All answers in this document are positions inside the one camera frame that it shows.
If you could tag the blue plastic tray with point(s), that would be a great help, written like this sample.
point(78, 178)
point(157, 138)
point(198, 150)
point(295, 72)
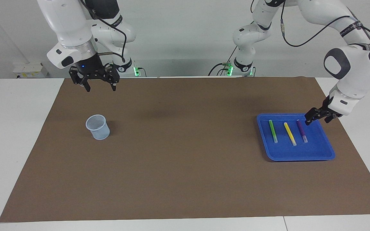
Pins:
point(313, 150)

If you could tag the white wall socket box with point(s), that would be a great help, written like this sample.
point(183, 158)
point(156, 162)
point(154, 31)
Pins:
point(30, 70)

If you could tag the yellow pen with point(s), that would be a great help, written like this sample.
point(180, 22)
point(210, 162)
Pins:
point(290, 133)

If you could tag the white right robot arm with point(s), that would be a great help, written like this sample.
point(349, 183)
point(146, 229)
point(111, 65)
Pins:
point(69, 29)

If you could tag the purple pen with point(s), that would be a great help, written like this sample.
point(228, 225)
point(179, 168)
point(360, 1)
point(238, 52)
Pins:
point(302, 131)

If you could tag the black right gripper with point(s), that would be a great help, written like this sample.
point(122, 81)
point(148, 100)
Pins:
point(90, 68)

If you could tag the brown table mat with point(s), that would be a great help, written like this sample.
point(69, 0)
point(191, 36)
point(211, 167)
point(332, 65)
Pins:
point(185, 176)

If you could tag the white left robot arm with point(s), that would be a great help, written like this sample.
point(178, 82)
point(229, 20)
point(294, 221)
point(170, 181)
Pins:
point(355, 67)

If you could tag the translucent mesh pen cup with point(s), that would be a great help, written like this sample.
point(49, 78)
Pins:
point(100, 131)

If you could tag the green pen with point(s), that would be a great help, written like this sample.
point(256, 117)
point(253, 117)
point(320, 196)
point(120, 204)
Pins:
point(273, 131)

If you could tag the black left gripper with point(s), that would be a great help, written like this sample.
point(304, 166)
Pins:
point(326, 108)

